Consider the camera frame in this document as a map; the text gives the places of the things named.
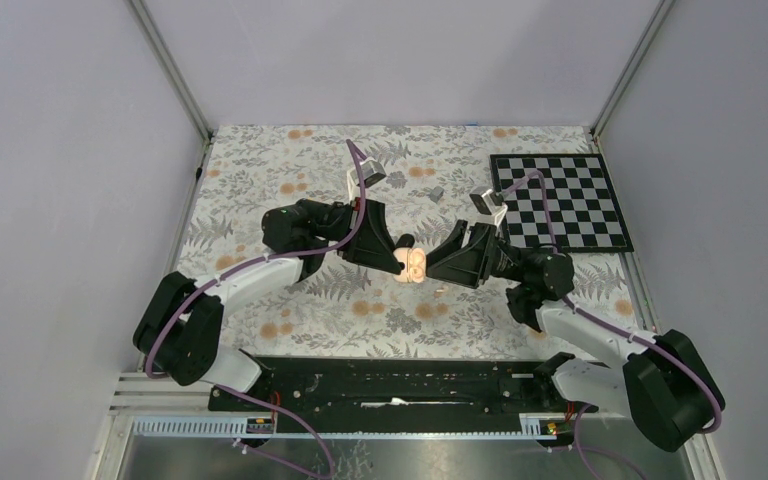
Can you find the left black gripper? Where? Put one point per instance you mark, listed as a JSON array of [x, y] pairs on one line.
[[373, 247]]

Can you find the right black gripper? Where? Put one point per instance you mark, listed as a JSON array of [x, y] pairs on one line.
[[470, 266]]

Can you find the pink earbud charging case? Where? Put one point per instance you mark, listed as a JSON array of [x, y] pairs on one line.
[[413, 263]]

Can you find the black earbud charging case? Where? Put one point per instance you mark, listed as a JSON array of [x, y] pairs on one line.
[[405, 241]]

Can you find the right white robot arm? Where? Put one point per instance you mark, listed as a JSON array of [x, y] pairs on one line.
[[659, 381]]

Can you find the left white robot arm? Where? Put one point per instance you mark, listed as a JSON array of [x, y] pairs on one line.
[[179, 333]]

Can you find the floral table mat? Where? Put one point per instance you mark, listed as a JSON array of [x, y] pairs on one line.
[[345, 310]]

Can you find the small grey block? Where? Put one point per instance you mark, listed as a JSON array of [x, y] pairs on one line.
[[436, 194]]

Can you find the black white checkerboard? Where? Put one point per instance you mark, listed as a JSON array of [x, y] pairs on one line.
[[566, 200]]

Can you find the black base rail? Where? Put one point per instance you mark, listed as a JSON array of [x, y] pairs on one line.
[[412, 396]]

